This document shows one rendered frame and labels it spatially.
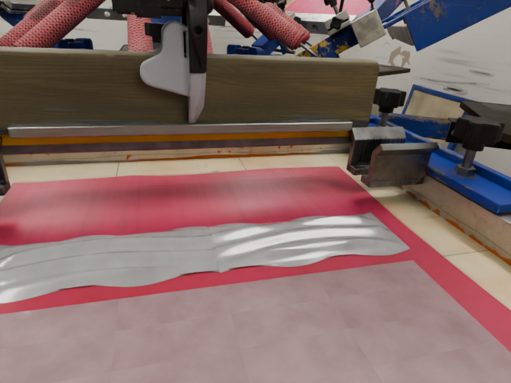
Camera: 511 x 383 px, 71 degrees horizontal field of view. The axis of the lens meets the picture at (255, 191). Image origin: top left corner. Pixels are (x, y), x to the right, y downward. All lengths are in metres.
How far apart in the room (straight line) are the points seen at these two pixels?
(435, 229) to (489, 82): 2.40
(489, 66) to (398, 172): 2.39
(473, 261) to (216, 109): 0.28
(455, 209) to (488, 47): 2.44
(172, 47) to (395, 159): 0.26
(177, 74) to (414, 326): 0.29
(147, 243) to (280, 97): 0.21
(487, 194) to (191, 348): 0.30
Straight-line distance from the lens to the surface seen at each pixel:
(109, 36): 4.49
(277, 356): 0.24
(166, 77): 0.36
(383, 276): 0.32
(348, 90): 0.43
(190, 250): 0.32
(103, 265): 0.31
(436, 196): 0.45
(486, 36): 2.86
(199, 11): 0.34
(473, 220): 0.42
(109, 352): 0.25
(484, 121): 0.43
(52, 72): 0.39
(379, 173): 0.42
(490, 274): 0.37
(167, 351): 0.25
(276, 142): 0.43
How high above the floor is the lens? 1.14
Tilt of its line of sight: 26 degrees down
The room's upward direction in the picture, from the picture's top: 4 degrees clockwise
